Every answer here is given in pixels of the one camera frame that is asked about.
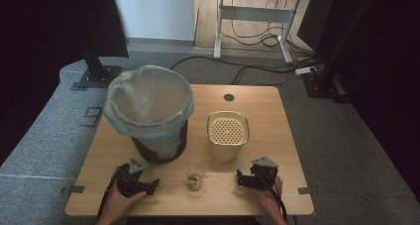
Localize desk with white metal legs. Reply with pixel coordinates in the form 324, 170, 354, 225
211, 0, 337, 64

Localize long black floor cable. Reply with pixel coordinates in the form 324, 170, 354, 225
169, 55, 320, 86

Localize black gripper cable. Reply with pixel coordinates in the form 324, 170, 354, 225
97, 167, 121, 219
260, 177, 289, 223

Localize cream container with perforated strainer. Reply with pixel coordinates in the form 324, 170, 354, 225
206, 110, 251, 163

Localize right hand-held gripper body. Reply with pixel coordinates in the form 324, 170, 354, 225
249, 156, 280, 190

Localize tangle of black cables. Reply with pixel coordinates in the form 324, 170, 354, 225
220, 0, 320, 61

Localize white power strip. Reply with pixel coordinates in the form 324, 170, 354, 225
294, 65, 318, 76

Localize black mesh trash bin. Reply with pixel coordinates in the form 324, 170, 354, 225
131, 119, 189, 165

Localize person's left hand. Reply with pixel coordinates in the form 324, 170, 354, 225
100, 184, 149, 220

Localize black metal stand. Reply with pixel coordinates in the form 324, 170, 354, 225
76, 36, 124, 89
301, 0, 380, 104

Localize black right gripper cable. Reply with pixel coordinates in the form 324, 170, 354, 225
260, 177, 289, 223

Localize person's right hand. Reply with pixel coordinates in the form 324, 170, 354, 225
255, 175, 287, 220

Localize black curtain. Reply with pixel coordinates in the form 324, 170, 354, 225
0, 0, 130, 167
296, 0, 420, 203

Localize small clear glass cup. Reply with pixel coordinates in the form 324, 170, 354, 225
184, 163, 209, 192

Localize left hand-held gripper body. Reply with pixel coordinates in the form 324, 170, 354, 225
113, 158, 149, 199

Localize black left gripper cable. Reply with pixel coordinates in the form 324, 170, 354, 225
97, 167, 121, 219

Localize black bin with plastic liner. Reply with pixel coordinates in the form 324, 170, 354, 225
102, 63, 196, 161

